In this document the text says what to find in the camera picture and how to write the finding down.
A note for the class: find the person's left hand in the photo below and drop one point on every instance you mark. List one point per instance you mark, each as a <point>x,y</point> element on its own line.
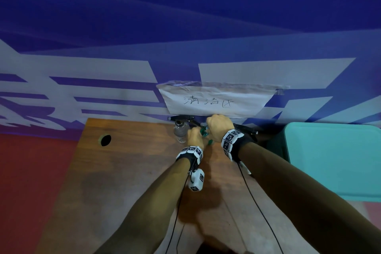
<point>195,139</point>

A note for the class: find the person's right hand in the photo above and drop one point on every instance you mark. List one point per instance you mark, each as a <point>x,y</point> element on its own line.
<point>219,127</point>

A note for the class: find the person's left fingers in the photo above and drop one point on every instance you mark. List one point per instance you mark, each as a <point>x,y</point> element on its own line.
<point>194,130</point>

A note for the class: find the person's right fingers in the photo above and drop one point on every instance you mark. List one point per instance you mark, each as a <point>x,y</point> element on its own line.
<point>209,124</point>

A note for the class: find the green plastic bottle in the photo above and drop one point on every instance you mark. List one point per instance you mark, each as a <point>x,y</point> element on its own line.
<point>204,132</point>

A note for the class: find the person's left forearm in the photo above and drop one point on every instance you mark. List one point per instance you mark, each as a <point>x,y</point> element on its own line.
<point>154,203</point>

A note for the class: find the person's right forearm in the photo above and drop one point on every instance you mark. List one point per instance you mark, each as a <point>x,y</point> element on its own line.
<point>297,197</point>

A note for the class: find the black marker wristband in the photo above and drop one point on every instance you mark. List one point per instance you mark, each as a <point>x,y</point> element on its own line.
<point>233,142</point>
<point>190,153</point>

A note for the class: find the white handwritten paper sign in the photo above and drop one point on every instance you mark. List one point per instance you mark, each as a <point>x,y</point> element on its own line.
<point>220,100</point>

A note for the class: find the black spray trigger head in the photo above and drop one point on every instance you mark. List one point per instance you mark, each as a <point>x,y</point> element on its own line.
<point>247,130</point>

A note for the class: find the blue and white banner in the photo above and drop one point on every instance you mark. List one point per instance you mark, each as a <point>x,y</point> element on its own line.
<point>190,39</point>

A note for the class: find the teal plastic storage bin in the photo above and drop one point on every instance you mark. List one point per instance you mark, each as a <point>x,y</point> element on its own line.
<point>330,160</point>

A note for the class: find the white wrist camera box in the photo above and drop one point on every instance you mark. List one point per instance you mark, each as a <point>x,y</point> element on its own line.
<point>196,180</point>
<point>244,168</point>

